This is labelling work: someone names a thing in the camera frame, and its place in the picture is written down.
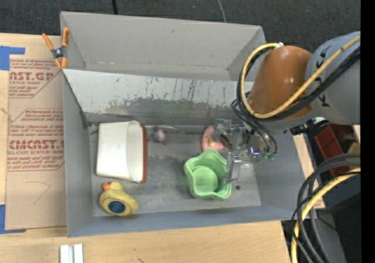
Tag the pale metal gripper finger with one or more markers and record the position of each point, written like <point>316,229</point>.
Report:
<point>225,127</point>
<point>233,165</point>

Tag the green flower-shaped bowl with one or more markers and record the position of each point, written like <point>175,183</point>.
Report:
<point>205,177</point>

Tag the small grey and pink toy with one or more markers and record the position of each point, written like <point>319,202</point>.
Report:
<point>160,136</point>

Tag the grey metal bin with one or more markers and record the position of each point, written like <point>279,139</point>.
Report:
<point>175,51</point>

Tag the white cup with red rim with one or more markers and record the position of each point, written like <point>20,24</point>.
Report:
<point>117,150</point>

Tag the yellow rubber duck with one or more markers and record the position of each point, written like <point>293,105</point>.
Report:
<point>117,201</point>

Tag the brown cardboard board, red print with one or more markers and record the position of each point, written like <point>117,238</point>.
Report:
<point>35,138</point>

